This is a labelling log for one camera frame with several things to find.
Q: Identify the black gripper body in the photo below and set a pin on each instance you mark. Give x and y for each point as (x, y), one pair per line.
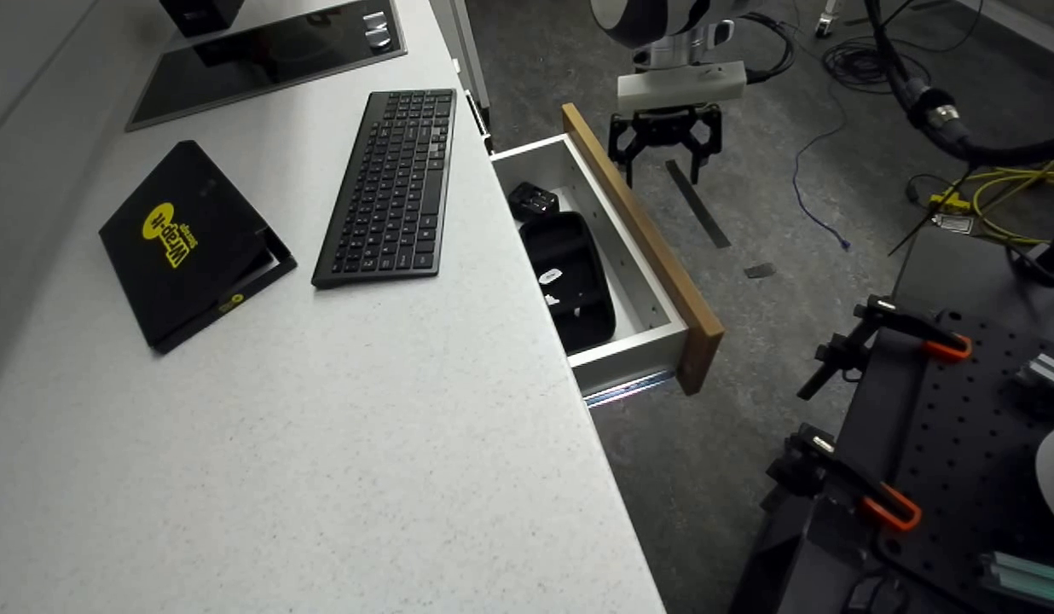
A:
(697, 127)

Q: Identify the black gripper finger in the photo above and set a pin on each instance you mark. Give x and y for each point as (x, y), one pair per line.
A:
(625, 163)
(701, 159)

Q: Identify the white drawer with wooden front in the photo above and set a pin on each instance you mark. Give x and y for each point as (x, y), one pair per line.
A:
(668, 329)

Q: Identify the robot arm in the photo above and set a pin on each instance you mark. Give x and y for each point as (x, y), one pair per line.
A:
(668, 33)

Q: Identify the grey floor strip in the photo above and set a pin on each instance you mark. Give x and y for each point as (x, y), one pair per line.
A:
(697, 206)

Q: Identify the small black pouch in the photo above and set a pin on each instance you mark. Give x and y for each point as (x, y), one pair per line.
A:
(530, 202)

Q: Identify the black open zipper case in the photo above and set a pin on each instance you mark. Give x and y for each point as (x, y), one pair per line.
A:
(571, 279)

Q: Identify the black keyboard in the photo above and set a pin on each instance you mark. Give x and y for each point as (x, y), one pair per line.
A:
(390, 210)

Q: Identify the black perforated breadboard table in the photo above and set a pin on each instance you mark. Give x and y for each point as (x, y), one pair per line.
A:
(953, 439)

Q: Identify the black notebook with yellow logo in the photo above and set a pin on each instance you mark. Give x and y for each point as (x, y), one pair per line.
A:
(188, 248)

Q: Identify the teal metal bar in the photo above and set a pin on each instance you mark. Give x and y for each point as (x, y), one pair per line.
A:
(1018, 578)

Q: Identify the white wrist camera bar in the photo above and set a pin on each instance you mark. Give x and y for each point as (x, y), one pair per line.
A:
(680, 88)

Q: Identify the upper orange-handled clamp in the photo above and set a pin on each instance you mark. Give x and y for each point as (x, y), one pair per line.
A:
(885, 319)

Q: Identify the orange-handled clamp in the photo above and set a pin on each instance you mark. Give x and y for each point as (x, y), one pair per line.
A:
(814, 462)
(885, 319)

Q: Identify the lower orange-handled clamp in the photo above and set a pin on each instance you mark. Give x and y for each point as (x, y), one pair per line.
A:
(814, 462)

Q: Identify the aluminium extrusion bracket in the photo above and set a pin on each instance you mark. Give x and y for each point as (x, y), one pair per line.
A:
(1038, 374)

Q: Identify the black monitor base plate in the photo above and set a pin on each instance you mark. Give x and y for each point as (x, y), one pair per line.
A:
(266, 58)

